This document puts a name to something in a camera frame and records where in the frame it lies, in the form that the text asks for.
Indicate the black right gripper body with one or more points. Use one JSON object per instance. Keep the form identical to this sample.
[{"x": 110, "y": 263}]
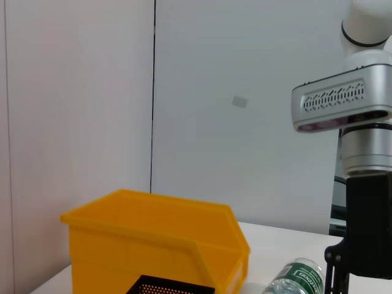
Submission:
[{"x": 370, "y": 220}]

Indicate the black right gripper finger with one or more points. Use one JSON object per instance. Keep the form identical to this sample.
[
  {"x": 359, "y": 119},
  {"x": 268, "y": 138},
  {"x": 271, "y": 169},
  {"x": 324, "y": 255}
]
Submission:
[{"x": 332, "y": 278}]

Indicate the clear water bottle green label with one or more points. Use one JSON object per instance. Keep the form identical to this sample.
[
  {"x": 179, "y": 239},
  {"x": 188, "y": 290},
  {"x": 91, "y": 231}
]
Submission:
[{"x": 301, "y": 275}]

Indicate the black mesh pen holder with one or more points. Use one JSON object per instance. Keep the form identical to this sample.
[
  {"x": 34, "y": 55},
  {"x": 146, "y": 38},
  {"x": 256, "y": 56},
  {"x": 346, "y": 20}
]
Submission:
[{"x": 171, "y": 289}]

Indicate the yellow plastic bin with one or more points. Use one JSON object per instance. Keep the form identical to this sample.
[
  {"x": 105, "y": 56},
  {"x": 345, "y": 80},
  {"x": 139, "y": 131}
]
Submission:
[{"x": 137, "y": 239}]

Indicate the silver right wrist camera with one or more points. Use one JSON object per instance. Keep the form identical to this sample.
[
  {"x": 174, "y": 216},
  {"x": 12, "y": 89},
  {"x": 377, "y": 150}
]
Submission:
[{"x": 337, "y": 104}]

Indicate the grey wall sticker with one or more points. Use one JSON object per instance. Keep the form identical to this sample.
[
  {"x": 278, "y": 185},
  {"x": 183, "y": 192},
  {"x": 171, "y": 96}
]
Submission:
[{"x": 239, "y": 101}]

